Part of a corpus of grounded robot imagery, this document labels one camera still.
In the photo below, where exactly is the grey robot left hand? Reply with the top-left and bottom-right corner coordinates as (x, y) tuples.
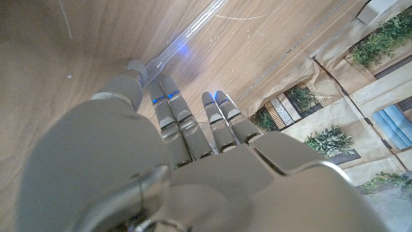
(15, 59), (390, 232)

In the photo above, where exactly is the clear plastic pipette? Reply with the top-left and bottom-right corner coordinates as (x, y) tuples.
(141, 0), (229, 88)

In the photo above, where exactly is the printed fabric backdrop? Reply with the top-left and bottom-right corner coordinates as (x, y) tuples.
(238, 0), (412, 232)

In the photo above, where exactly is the white power strip box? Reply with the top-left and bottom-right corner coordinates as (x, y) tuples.
(357, 0), (400, 25)

